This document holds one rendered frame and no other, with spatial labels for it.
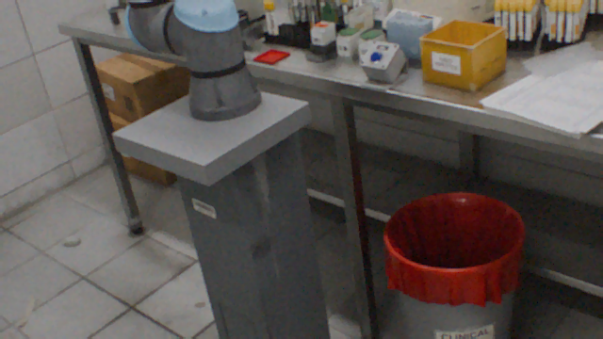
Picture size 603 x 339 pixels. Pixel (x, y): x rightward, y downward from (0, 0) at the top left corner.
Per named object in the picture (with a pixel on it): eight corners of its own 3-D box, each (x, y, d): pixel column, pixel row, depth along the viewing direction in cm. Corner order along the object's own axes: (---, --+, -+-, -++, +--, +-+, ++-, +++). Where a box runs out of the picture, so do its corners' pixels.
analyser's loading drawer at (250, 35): (196, 36, 198) (192, 18, 196) (214, 27, 202) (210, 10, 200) (248, 45, 185) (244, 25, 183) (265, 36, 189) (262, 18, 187)
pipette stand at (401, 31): (385, 62, 167) (382, 22, 162) (401, 52, 171) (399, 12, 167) (422, 69, 161) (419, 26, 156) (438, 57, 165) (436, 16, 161)
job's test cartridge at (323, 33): (313, 51, 176) (309, 27, 173) (325, 44, 179) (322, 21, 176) (325, 54, 174) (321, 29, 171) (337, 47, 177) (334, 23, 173)
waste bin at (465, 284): (365, 364, 204) (349, 239, 182) (434, 294, 226) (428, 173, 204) (483, 424, 180) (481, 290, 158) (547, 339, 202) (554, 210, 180)
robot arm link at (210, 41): (216, 75, 136) (202, 7, 130) (170, 67, 144) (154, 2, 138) (257, 54, 144) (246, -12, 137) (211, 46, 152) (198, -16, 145)
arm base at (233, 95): (215, 128, 139) (204, 81, 134) (176, 109, 150) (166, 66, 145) (276, 100, 147) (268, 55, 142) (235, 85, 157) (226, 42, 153)
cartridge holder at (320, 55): (305, 59, 176) (303, 45, 174) (329, 47, 181) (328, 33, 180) (322, 62, 173) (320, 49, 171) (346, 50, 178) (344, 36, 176)
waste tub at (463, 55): (420, 81, 155) (417, 38, 150) (455, 60, 163) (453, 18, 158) (473, 93, 146) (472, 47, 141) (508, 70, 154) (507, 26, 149)
